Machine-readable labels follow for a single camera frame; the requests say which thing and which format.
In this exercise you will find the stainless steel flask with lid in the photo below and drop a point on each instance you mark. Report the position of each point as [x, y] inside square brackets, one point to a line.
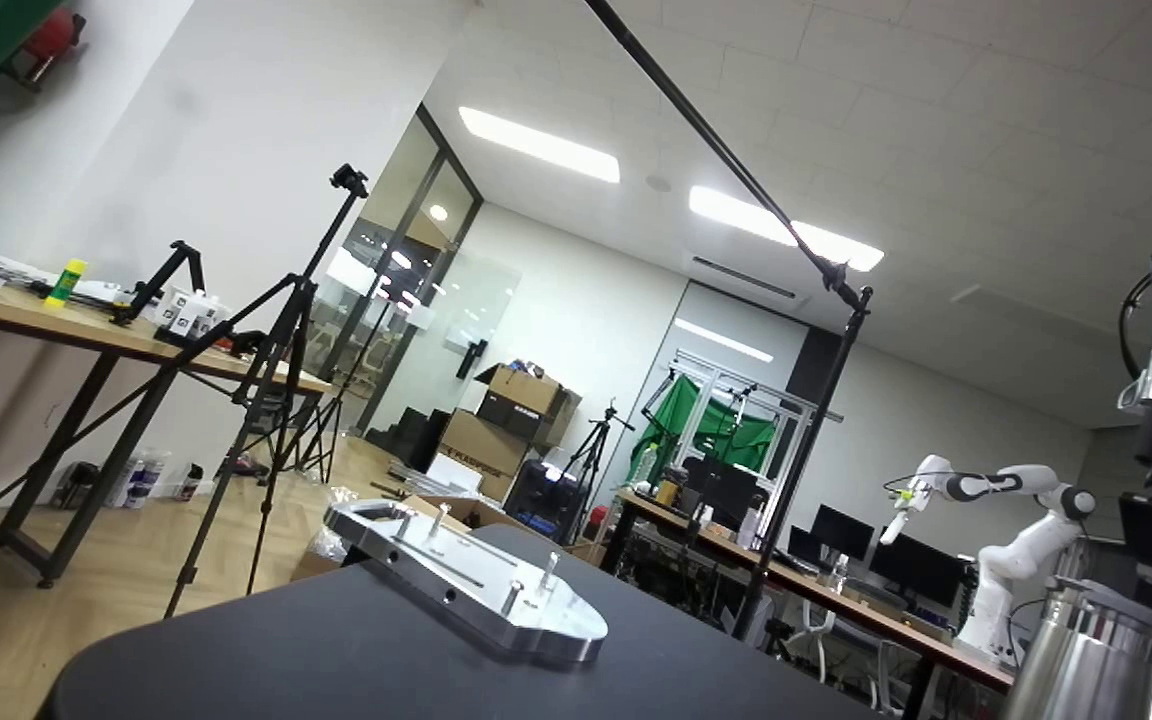
[1089, 660]

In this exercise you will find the black equipment case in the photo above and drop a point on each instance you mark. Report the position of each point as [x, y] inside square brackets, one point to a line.
[723, 489]

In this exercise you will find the small yellow green bottle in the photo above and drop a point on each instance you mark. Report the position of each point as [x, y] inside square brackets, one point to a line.
[64, 281]

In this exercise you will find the green cloth backdrop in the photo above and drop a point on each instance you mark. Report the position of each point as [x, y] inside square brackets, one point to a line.
[700, 430]

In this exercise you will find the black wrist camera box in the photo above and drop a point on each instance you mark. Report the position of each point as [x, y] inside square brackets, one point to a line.
[1142, 524]

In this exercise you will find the long wooden workbench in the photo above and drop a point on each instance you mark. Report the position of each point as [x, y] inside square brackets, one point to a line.
[803, 587]

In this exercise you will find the long ceiling light panel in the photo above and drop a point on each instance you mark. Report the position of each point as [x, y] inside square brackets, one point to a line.
[789, 229]
[537, 146]

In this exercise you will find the black computer monitor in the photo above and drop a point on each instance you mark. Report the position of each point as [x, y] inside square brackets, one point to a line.
[840, 531]
[922, 568]

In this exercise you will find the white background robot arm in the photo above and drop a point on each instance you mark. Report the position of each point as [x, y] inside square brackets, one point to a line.
[1001, 532]

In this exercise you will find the silver machined metal plate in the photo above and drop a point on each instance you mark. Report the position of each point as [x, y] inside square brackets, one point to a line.
[468, 582]

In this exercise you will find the red wall box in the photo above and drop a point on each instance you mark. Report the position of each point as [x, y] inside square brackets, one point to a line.
[52, 41]

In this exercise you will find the cardboard box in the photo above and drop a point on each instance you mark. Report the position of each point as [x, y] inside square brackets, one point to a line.
[525, 388]
[482, 440]

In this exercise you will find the black boom pole stand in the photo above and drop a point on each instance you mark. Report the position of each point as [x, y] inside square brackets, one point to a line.
[763, 212]

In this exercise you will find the thin black background tripod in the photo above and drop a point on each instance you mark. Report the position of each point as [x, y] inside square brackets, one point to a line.
[593, 463]

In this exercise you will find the black camera tripod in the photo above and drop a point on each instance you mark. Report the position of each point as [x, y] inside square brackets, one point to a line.
[276, 361]

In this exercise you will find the wooden table with black legs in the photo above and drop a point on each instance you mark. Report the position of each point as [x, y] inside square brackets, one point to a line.
[83, 346]

